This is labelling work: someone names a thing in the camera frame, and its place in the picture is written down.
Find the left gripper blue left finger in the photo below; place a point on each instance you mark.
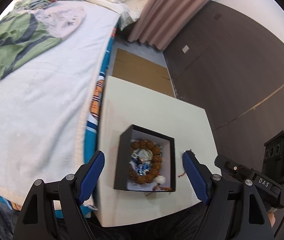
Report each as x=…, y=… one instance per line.
x=89, y=175

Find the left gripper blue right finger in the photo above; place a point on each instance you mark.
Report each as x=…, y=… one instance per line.
x=199, y=176

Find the cream fabric pouch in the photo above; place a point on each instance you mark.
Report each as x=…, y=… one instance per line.
x=160, y=179

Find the blue bead jewelry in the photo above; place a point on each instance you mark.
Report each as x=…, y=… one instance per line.
x=141, y=161

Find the black jewelry box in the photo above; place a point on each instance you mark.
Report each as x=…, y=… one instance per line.
x=163, y=161

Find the person right hand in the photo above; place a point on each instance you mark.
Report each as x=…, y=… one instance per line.
x=272, y=218

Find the bed with white blanket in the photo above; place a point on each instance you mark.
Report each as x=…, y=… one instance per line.
x=44, y=106

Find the white low table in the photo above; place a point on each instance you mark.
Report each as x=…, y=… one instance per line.
x=125, y=104

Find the flattened cardboard sheet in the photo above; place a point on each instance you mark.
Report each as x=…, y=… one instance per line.
x=142, y=72

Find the green striped garment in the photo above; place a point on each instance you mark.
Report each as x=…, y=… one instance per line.
x=22, y=38

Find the pale patterned garment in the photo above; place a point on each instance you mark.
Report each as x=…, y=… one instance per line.
x=60, y=20

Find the pink curtain right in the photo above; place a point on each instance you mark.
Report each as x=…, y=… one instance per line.
x=161, y=21

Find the white wall socket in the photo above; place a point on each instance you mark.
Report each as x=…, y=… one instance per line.
x=185, y=49

